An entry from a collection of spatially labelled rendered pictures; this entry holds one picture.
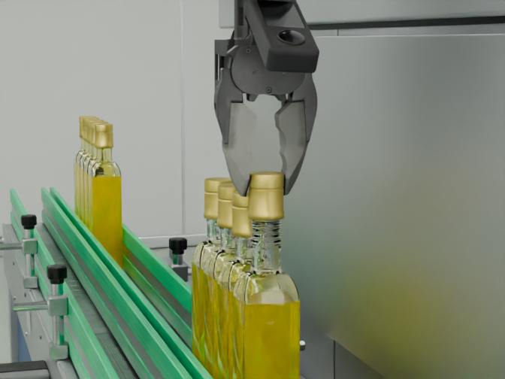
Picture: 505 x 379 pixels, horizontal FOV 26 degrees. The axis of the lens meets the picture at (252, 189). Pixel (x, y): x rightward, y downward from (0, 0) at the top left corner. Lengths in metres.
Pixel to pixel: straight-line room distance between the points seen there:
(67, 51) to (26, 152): 0.67
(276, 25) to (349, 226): 0.28
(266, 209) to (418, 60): 0.20
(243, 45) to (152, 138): 5.97
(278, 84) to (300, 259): 0.44
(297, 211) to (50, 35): 5.52
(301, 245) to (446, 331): 0.48
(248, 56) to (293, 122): 0.08
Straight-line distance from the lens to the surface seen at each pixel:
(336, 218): 1.22
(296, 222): 1.45
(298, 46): 0.96
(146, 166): 7.01
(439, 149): 0.97
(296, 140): 1.06
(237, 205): 1.11
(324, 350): 1.37
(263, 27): 0.99
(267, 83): 1.04
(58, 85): 6.90
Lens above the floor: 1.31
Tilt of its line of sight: 8 degrees down
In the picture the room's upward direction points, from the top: straight up
